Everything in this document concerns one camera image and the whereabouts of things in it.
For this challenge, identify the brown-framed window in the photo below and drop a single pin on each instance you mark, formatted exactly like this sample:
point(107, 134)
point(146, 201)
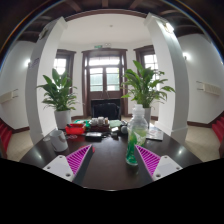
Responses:
point(150, 61)
point(60, 65)

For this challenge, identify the grey headphones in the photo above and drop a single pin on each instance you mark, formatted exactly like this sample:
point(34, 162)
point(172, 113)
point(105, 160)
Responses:
point(124, 129)

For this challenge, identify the white wall radiator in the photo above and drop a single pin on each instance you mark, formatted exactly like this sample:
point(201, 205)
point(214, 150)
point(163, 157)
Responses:
point(8, 96)
point(210, 88)

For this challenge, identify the green notebook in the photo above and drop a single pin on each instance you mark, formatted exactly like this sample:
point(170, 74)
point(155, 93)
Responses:
point(115, 123)

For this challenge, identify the tall plant in white pot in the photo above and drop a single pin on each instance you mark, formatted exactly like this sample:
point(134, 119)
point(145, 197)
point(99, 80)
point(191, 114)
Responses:
point(145, 86)

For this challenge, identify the clear green-labelled drink bottle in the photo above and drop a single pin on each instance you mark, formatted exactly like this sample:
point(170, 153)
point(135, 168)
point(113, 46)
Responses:
point(136, 133)

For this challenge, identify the red carpeted staircase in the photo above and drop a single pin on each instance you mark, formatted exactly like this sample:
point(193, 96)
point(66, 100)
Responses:
point(219, 128)
point(5, 133)

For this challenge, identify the green exit sign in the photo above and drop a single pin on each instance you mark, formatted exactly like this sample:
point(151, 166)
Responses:
point(97, 47)

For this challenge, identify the printed brochure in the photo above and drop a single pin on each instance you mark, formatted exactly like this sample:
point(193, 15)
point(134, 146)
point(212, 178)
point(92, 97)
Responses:
point(155, 134)

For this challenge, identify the black power adapter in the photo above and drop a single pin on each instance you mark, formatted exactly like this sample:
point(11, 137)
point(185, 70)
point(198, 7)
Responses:
point(93, 135)

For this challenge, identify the red box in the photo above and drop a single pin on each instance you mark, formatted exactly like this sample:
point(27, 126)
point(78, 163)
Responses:
point(75, 129)

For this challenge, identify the white mug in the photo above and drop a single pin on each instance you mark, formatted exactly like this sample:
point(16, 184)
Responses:
point(59, 140)

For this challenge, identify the black chair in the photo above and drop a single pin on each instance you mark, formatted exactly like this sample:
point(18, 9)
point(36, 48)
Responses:
point(106, 110)

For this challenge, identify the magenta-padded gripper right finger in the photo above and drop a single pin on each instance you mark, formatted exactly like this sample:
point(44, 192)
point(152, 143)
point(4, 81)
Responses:
point(160, 166)

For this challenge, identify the bushy plant in white pot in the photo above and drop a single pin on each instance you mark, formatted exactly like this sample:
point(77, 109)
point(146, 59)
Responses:
point(60, 96)

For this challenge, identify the small patterned round dish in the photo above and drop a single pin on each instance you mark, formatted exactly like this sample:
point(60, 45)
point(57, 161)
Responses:
point(71, 136)

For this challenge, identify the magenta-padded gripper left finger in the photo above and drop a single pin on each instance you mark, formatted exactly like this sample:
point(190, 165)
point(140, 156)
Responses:
point(63, 166)

